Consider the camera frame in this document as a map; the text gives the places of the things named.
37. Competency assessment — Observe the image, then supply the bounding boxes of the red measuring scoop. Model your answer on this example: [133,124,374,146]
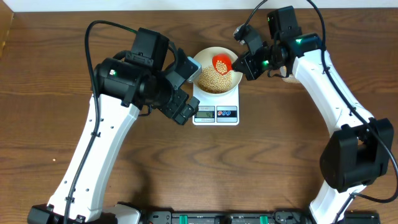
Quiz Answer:
[212,54,232,74]

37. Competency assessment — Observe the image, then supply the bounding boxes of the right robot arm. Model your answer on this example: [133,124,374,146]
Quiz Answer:
[232,6,397,223]

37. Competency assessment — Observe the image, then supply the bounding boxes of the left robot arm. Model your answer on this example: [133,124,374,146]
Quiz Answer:
[27,28,201,224]

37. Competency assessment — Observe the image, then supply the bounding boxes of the soybeans in scoop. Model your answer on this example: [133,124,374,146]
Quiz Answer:
[215,60,228,75]

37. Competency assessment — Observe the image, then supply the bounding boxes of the white digital kitchen scale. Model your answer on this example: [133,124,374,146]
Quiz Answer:
[192,85,240,126]

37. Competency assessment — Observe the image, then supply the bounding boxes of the soybeans in bowl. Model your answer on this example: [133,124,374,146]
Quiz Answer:
[197,66,232,94]

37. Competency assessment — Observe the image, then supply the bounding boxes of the cream bowl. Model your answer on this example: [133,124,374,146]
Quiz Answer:
[193,47,243,92]

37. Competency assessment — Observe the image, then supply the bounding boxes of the clear plastic container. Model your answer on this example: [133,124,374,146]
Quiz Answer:
[279,67,300,84]

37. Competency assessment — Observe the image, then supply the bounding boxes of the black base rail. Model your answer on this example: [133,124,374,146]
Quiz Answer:
[93,202,382,224]

